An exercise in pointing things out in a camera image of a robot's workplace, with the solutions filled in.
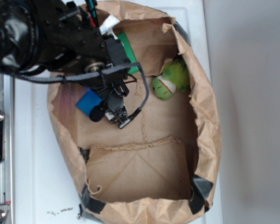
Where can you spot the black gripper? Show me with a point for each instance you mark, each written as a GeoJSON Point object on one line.
{"type": "Point", "coordinates": [114, 71]}

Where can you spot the white plastic tray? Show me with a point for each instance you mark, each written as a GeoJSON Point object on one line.
{"type": "Point", "coordinates": [44, 192]}

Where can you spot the wrist camera with microphone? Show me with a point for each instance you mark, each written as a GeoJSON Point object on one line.
{"type": "Point", "coordinates": [112, 107]}

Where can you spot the green plush toy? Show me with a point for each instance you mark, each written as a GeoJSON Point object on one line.
{"type": "Point", "coordinates": [174, 76]}

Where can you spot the brown paper bag tray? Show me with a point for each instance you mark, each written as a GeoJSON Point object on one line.
{"type": "Point", "coordinates": [162, 167]}

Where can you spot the white cable label tag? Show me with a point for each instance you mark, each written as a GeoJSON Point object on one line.
{"type": "Point", "coordinates": [108, 24]}

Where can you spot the aluminium frame rail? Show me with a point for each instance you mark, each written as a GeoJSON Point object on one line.
{"type": "Point", "coordinates": [6, 150]}

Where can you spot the blue wooden block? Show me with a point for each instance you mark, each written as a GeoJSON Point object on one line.
{"type": "Point", "coordinates": [87, 103]}

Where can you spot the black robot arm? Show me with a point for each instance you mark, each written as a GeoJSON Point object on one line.
{"type": "Point", "coordinates": [50, 41]}

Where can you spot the green wooden block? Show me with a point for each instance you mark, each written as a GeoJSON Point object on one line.
{"type": "Point", "coordinates": [129, 52]}

